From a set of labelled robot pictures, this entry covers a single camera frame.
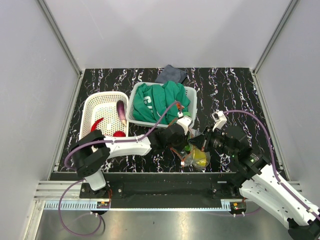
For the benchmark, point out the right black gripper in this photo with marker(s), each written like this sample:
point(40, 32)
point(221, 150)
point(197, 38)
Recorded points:
point(199, 140)

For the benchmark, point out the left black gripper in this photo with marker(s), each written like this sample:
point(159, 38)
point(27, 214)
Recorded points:
point(183, 143)

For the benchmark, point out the green fake pepper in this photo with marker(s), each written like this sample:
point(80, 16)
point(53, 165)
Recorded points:
point(187, 148)

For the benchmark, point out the yellow fake fruit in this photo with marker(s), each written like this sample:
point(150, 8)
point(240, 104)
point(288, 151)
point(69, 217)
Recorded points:
point(200, 158)

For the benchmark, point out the clear zip top bag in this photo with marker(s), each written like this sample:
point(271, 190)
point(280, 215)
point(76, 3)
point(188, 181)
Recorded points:
point(186, 157)

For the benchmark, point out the red fake round fruit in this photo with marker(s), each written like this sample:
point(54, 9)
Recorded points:
point(119, 133)

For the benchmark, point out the purple fake eggplant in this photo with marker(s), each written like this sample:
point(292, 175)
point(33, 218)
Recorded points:
point(120, 107)

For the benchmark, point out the red fake chili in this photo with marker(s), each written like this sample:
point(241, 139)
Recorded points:
point(95, 124)

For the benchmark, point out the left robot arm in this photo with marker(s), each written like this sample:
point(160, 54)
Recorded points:
point(92, 151)

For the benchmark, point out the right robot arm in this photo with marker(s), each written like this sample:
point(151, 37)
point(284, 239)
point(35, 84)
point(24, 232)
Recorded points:
point(258, 182)

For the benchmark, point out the light green cloth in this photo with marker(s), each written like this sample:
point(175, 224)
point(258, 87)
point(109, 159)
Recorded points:
point(187, 114)

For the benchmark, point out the white basket with clothes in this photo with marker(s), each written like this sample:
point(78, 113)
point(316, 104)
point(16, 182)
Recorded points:
point(190, 92)

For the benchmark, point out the green garment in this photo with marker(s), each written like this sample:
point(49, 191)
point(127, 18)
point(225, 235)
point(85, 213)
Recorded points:
point(151, 101)

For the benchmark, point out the grey folded cloth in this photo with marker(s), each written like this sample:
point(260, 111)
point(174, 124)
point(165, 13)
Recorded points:
point(170, 73)

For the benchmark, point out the white perforated basket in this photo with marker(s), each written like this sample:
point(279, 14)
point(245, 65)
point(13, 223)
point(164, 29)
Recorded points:
point(103, 105)

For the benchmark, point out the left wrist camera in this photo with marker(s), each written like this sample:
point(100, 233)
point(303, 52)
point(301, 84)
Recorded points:
point(184, 121)

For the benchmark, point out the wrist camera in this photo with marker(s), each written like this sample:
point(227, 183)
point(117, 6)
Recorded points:
point(219, 119)
point(184, 121)

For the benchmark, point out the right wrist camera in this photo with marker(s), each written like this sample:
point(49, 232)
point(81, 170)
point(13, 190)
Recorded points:
point(219, 119)

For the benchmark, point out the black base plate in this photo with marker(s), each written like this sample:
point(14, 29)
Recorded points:
point(165, 190)

